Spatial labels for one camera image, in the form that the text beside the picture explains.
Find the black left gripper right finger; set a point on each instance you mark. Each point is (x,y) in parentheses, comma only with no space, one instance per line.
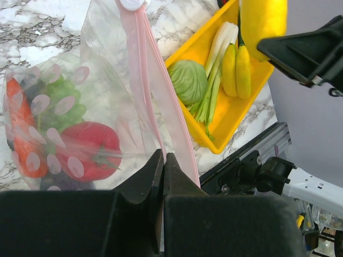
(197,224)

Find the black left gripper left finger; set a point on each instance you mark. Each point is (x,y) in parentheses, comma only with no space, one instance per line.
(125,221)

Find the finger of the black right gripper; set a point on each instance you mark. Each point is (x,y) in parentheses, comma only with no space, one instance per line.
(310,58)

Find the yellow toy banana bunch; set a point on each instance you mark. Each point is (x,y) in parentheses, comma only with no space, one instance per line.
(236,72)

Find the red toy tomato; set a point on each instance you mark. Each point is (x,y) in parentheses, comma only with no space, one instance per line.
(91,151)

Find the clear zip top bag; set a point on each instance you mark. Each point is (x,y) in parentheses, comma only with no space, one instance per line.
(124,84)

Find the green toy cabbage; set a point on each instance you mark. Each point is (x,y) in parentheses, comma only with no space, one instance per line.
(189,80)

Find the orange toy carrot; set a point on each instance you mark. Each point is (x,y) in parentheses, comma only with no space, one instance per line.
(30,152)

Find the green toy grapes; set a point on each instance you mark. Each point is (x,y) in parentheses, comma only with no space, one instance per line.
(64,108)

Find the purple toy eggplant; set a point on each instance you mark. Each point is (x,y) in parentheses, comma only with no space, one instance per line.
(63,182)

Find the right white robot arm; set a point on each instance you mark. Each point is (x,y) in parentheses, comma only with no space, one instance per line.
(313,113)

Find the black mounting base bar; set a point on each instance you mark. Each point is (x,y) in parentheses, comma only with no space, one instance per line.
(260,164)

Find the red black pliers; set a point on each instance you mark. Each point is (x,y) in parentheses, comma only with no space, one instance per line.
(221,3)

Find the green toy celery stalks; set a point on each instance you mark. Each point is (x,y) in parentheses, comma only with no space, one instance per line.
(204,110)

